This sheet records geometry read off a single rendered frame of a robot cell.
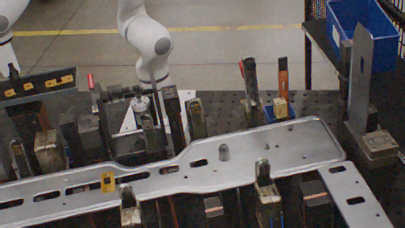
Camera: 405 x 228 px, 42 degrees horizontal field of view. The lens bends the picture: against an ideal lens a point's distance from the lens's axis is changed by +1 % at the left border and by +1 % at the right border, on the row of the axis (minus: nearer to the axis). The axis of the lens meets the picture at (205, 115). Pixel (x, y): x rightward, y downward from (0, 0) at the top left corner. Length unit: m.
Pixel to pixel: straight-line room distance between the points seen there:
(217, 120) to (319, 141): 0.69
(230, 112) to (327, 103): 0.40
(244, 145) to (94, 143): 0.45
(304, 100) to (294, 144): 0.71
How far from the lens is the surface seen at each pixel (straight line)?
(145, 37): 1.80
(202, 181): 1.47
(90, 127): 1.63
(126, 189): 1.35
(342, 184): 1.45
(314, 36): 2.03
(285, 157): 1.52
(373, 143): 1.48
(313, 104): 2.23
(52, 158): 1.63
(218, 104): 2.26
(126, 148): 1.69
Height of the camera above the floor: 2.01
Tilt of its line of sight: 36 degrees down
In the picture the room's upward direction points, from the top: 8 degrees counter-clockwise
